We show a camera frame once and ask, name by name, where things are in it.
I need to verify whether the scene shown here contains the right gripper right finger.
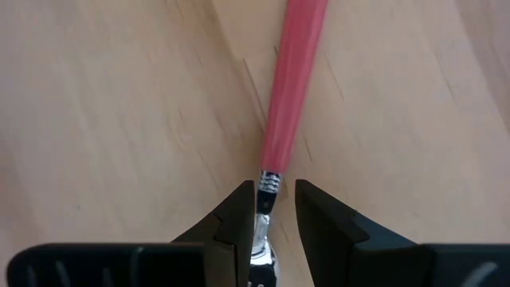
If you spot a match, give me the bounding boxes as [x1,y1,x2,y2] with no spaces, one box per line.
[294,179,510,287]

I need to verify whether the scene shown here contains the red-handled silver fork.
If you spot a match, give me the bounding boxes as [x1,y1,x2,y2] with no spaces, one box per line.
[249,0,332,287]

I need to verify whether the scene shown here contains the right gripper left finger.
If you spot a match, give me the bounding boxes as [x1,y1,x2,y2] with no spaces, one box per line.
[6,179,257,287]

